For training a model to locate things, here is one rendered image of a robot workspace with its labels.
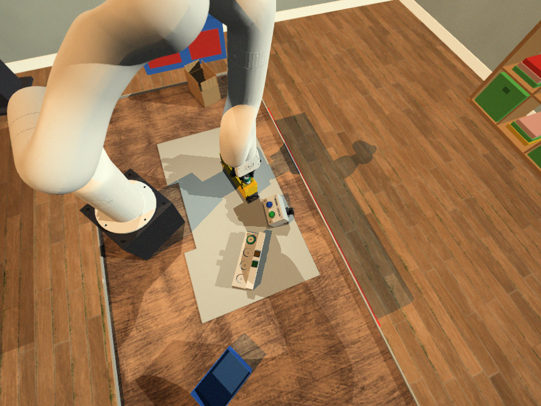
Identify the beige flat mat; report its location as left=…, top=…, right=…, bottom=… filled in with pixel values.
left=157, top=127, right=320, bottom=323

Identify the yellow tube rack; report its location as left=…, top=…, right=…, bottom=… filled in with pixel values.
left=219, top=153, right=257, bottom=200

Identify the blue open tray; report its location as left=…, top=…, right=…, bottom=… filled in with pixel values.
left=190, top=346, right=252, bottom=406

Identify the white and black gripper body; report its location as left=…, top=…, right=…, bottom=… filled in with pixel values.
left=234, top=148, right=260, bottom=177

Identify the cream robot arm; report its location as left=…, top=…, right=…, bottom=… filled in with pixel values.
left=7, top=0, right=276, bottom=234

